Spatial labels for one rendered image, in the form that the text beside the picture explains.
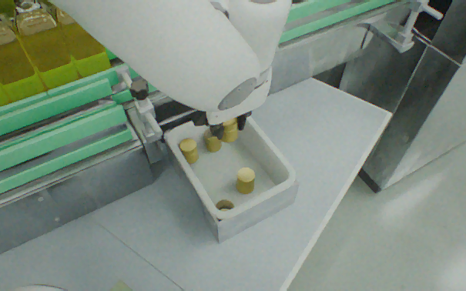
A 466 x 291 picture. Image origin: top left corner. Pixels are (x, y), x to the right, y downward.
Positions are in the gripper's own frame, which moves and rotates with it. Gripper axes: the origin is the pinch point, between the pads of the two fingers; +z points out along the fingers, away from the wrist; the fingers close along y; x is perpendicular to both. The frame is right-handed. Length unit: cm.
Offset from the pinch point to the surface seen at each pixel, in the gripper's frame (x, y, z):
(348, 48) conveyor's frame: -13.2, -44.7, 15.6
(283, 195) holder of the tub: 13.9, -5.0, 8.4
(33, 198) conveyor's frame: -4.3, 33.6, 7.2
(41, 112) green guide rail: -15.4, 26.9, 1.2
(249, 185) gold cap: 8.9, -1.0, 10.7
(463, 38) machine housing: -1, -72, 11
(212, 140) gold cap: -3.2, 0.3, 12.3
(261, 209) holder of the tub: 14.1, -0.3, 9.0
